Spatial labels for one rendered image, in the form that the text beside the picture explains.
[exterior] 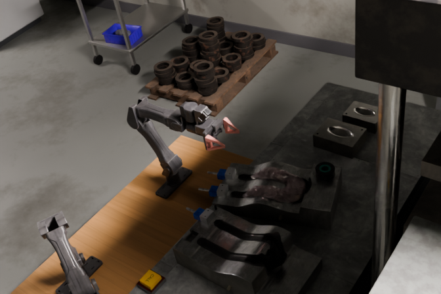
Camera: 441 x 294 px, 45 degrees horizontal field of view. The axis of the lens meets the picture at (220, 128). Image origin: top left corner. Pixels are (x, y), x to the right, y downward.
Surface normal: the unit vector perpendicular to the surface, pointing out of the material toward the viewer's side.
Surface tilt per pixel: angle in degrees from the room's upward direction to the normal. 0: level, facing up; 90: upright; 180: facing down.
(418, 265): 0
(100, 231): 0
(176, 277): 0
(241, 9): 90
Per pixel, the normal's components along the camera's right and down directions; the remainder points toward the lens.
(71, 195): -0.14, -0.79
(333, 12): -0.58, 0.56
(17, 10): 0.86, 0.21
